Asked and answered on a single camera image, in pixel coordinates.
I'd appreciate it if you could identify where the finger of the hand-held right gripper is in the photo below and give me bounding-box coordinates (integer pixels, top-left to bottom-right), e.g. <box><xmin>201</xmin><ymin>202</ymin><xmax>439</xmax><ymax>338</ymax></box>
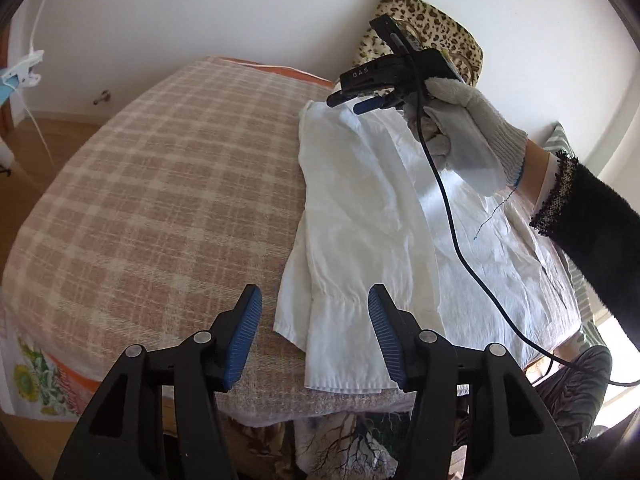
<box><xmin>326</xmin><ymin>87</ymin><xmax>382</xmax><ymax>108</ymax></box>
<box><xmin>352</xmin><ymin>93</ymin><xmax>407</xmax><ymax>116</ymax></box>

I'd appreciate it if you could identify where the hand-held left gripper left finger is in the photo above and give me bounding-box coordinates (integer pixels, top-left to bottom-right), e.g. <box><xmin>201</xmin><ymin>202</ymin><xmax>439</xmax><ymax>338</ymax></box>
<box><xmin>52</xmin><ymin>284</ymin><xmax>263</xmax><ymax>480</ymax></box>

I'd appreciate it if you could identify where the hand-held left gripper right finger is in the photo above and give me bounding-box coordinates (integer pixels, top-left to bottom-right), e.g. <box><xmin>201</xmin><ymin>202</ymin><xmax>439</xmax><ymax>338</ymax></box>
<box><xmin>367</xmin><ymin>284</ymin><xmax>581</xmax><ymax>480</ymax></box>

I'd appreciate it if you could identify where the white shirt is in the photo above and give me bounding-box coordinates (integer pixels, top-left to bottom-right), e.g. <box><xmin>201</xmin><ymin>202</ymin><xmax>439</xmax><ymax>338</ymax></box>
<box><xmin>272</xmin><ymin>97</ymin><xmax>581</xmax><ymax>394</ymax></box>

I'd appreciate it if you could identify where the person's right hand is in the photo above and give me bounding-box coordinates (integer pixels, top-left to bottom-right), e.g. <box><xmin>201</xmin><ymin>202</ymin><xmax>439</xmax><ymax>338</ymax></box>
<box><xmin>402</xmin><ymin>76</ymin><xmax>529</xmax><ymax>197</ymax></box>

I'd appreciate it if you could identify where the leopard print pillow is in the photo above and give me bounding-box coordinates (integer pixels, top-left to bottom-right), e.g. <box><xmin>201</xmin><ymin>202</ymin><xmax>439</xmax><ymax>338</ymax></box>
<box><xmin>357</xmin><ymin>0</ymin><xmax>485</xmax><ymax>87</ymax></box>

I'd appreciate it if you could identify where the tree print cloth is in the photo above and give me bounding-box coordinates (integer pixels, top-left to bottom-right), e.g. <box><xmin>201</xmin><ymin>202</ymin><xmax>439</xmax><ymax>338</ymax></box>
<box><xmin>292</xmin><ymin>410</ymin><xmax>416</xmax><ymax>480</ymax></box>

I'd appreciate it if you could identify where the green striped pillow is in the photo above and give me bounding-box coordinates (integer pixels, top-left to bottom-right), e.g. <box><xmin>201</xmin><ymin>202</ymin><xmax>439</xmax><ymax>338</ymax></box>
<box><xmin>545</xmin><ymin>121</ymin><xmax>611</xmax><ymax>349</ymax></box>

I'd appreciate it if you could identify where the pink plaid blanket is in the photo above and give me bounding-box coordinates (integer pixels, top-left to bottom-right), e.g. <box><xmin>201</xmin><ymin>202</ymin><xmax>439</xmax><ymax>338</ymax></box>
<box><xmin>2</xmin><ymin>55</ymin><xmax>471</xmax><ymax>427</ymax></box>

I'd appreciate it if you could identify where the person's patterned trouser leg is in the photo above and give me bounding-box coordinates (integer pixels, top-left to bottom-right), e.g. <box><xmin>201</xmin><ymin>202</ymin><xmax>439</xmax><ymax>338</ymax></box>
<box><xmin>534</xmin><ymin>345</ymin><xmax>614</xmax><ymax>461</ymax></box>

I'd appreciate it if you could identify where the white clip lamp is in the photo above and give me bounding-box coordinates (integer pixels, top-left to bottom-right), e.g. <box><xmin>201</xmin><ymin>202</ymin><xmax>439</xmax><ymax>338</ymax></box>
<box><xmin>0</xmin><ymin>0</ymin><xmax>57</xmax><ymax>89</ymax></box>

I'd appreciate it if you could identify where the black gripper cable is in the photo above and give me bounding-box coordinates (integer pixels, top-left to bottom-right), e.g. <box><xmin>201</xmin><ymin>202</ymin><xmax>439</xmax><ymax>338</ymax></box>
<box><xmin>407</xmin><ymin>47</ymin><xmax>640</xmax><ymax>388</ymax></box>

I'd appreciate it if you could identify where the white lamp cable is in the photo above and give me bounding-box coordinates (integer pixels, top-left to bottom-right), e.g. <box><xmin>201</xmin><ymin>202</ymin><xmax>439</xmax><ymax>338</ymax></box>
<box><xmin>17</xmin><ymin>82</ymin><xmax>58</xmax><ymax>167</ymax></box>

